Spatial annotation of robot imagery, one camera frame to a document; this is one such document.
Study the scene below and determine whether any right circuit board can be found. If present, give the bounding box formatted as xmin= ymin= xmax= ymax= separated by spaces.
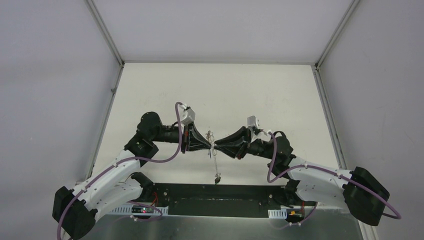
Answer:
xmin=286 ymin=209 xmax=305 ymax=224

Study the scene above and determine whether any metal crescent keyring plate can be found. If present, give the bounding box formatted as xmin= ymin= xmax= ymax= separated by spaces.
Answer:
xmin=206 ymin=130 xmax=222 ymax=179

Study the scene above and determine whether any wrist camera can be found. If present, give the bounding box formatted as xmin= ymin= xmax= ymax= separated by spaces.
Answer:
xmin=180 ymin=106 xmax=196 ymax=126
xmin=247 ymin=115 xmax=270 ymax=139

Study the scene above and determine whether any left white cable duct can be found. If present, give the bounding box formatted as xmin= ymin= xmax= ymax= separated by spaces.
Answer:
xmin=108 ymin=204 xmax=169 ymax=216

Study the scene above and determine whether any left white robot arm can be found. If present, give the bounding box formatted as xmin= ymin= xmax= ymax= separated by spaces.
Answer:
xmin=52 ymin=107 xmax=211 ymax=240

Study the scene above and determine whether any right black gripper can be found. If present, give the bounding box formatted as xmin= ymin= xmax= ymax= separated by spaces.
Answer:
xmin=213 ymin=126 xmax=275 ymax=160

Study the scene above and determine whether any circuit board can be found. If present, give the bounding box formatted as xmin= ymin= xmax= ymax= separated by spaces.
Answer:
xmin=286 ymin=209 xmax=305 ymax=224
xmin=131 ymin=205 xmax=155 ymax=214

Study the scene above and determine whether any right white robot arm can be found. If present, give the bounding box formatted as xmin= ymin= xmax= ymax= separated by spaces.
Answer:
xmin=213 ymin=126 xmax=390 ymax=226

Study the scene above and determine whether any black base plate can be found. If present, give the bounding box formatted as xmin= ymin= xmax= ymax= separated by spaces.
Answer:
xmin=134 ymin=183 xmax=314 ymax=218

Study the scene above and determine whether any right white cable duct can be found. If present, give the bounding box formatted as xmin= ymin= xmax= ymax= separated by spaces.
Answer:
xmin=267 ymin=208 xmax=288 ymax=219

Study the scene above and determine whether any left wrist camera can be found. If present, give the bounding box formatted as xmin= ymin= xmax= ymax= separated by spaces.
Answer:
xmin=180 ymin=106 xmax=196 ymax=126

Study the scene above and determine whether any black key tag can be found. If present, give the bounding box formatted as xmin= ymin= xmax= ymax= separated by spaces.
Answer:
xmin=214 ymin=176 xmax=221 ymax=185

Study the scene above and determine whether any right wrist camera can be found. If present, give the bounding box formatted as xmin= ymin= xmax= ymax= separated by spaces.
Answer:
xmin=247 ymin=115 xmax=270 ymax=139

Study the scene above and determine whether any left circuit board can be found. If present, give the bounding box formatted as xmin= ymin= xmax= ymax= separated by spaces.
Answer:
xmin=131 ymin=205 xmax=155 ymax=214

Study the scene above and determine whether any white cable duct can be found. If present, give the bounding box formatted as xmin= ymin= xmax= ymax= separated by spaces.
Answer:
xmin=267 ymin=208 xmax=288 ymax=219
xmin=108 ymin=204 xmax=169 ymax=216

